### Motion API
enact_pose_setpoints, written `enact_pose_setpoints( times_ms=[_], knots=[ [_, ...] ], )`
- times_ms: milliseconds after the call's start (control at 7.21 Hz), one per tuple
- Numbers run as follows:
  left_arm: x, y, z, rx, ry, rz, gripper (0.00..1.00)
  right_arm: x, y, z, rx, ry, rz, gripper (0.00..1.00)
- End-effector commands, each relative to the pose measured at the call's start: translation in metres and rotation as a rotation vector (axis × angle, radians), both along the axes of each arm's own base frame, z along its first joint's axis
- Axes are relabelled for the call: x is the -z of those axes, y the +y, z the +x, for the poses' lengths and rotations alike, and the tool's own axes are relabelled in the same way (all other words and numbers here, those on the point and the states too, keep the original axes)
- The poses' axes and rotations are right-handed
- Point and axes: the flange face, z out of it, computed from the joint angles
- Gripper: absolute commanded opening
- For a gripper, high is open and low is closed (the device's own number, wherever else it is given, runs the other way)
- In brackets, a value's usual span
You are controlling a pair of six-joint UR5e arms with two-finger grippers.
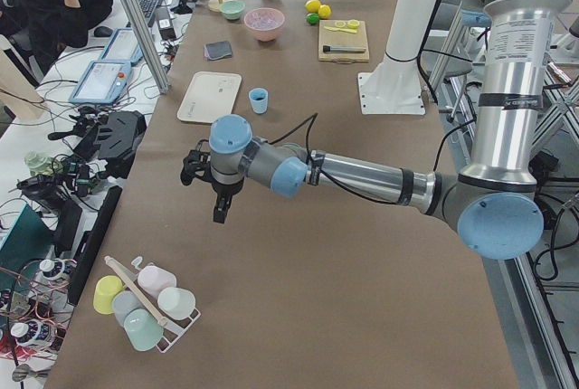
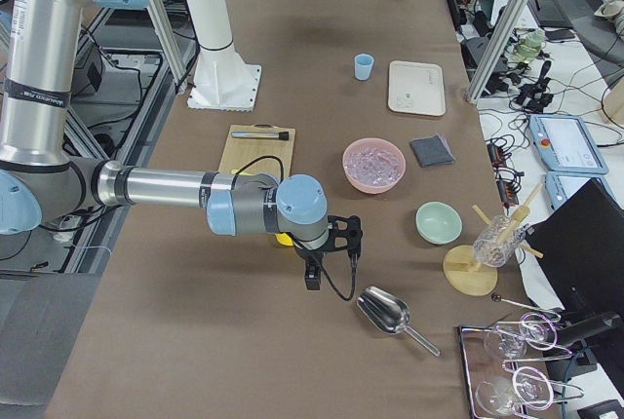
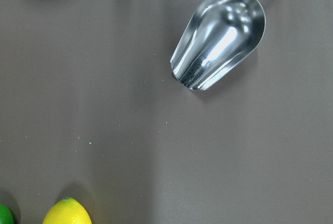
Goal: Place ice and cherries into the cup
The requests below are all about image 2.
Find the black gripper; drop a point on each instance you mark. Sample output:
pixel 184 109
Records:
pixel 308 258

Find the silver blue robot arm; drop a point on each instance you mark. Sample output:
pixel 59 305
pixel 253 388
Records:
pixel 40 183

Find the metal ice scoop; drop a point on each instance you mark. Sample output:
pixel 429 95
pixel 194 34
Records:
pixel 391 315

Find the clear ice cubes pile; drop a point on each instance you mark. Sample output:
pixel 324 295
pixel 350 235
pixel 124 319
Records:
pixel 374 162

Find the light blue plastic cup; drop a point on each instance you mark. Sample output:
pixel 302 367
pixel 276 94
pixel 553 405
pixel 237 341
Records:
pixel 363 65

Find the yellow lemon front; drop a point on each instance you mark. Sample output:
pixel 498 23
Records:
pixel 284 239

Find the pink bowl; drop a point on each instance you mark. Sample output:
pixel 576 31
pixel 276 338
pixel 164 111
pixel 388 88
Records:
pixel 374 165

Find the wooden cutting board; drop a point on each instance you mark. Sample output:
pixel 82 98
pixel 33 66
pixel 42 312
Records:
pixel 238 152

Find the mint green bowl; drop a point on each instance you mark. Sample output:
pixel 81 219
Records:
pixel 438 223

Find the wooden glass drying stand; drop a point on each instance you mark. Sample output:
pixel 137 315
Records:
pixel 468 276

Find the grey folded cloth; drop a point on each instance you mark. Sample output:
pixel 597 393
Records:
pixel 432 151

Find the clear textured glass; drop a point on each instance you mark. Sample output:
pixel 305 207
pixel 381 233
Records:
pixel 496 244

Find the long bar spoon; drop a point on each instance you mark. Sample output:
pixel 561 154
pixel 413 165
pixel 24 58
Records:
pixel 496 297

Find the cream rabbit serving tray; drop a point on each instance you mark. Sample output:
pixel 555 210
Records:
pixel 416 88

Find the wine glass upper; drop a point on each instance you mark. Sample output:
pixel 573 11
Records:
pixel 504 342

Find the metal wine glass rack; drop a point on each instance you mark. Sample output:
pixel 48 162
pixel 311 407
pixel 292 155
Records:
pixel 537 392

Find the wine glass lower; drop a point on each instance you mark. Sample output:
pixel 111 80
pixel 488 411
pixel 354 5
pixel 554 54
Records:
pixel 497 397

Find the blue teach pendant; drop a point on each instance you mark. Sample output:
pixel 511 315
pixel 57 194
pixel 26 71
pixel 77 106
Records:
pixel 564 143
pixel 560 186

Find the black monitor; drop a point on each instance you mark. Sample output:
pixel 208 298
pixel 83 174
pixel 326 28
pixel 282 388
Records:
pixel 582 246

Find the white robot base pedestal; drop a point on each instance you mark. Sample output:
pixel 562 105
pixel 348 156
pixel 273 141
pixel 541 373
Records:
pixel 221 80

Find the aluminium frame post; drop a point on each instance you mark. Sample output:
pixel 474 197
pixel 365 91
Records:
pixel 501 34

